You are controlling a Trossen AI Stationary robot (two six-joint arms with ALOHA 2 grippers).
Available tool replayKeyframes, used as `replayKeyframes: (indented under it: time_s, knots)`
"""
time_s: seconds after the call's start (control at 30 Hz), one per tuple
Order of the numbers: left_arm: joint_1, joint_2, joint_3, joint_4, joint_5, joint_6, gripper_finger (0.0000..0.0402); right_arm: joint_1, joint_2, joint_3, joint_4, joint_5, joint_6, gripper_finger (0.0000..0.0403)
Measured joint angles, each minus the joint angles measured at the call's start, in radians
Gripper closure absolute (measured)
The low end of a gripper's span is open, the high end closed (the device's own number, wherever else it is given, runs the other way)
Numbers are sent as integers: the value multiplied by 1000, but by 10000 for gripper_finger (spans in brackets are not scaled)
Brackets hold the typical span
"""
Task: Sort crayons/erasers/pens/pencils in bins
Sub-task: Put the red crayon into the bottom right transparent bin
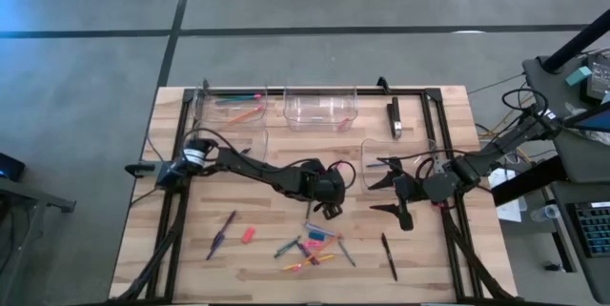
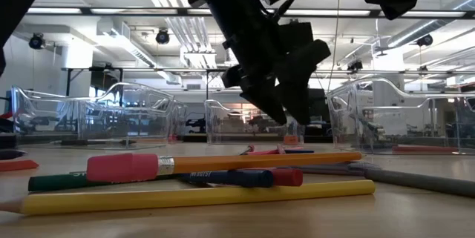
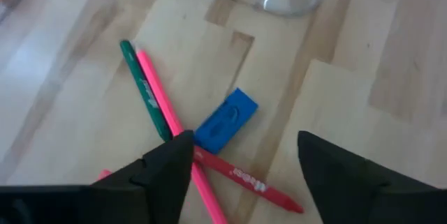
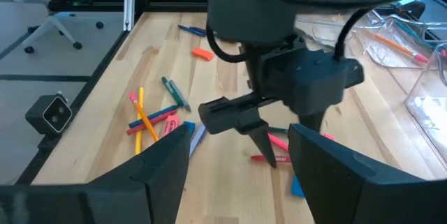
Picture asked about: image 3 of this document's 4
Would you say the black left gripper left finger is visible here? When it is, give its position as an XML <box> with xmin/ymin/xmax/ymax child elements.
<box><xmin>89</xmin><ymin>129</ymin><xmax>196</xmax><ymax>224</ymax></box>

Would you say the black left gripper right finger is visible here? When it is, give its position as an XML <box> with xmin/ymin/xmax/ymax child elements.
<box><xmin>297</xmin><ymin>130</ymin><xmax>438</xmax><ymax>224</ymax></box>

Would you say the small pink eraser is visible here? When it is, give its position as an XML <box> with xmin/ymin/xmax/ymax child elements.
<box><xmin>96</xmin><ymin>169</ymin><xmax>113</xmax><ymax>181</ymax></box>

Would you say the blue block eraser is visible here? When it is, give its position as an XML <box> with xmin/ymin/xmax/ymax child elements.
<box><xmin>193</xmin><ymin>87</ymin><xmax>259</xmax><ymax>155</ymax></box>

